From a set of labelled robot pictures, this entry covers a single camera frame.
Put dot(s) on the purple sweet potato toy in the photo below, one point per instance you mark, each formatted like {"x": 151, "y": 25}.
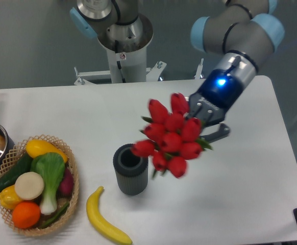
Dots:
{"x": 66, "y": 185}

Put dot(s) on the red tulip bouquet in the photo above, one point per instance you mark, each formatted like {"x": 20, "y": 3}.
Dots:
{"x": 172, "y": 139}

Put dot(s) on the green bean pod toy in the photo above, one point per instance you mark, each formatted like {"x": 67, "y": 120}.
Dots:
{"x": 55, "y": 217}

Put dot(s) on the dark grey ribbed vase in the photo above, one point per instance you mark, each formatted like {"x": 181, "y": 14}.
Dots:
{"x": 131, "y": 171}

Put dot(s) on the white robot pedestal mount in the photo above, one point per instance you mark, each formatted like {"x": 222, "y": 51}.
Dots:
{"x": 124, "y": 68}

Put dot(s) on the green cucumber toy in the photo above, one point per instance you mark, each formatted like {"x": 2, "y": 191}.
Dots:
{"x": 22, "y": 166}

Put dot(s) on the woven wicker basket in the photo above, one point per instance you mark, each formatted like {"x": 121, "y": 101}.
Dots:
{"x": 11, "y": 159}

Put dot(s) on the yellow toy banana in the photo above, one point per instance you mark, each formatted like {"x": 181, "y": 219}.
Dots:
{"x": 104, "y": 228}

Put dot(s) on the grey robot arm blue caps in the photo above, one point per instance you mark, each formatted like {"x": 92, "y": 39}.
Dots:
{"x": 245, "y": 34}

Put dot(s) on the yellow bell pepper toy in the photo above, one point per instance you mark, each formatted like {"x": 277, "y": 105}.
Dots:
{"x": 9, "y": 198}

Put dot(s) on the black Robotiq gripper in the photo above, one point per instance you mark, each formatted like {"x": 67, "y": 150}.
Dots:
{"x": 212, "y": 100}

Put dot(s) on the green bok choy toy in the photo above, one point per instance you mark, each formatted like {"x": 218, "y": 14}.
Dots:
{"x": 51, "y": 167}

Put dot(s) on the orange toy fruit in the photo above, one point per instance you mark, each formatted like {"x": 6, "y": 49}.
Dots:
{"x": 26, "y": 214}

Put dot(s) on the yellow squash toy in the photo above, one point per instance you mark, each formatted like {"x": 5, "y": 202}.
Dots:
{"x": 37, "y": 147}

